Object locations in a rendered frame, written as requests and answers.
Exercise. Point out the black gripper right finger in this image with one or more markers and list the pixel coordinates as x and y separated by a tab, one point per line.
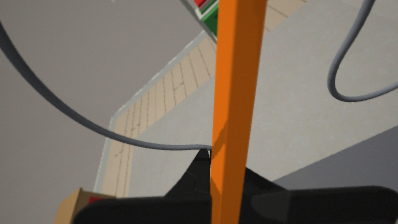
264	202

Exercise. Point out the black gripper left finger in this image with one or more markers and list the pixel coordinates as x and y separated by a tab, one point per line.
187	202

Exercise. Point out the orange handle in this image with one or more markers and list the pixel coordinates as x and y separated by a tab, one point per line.
239	42

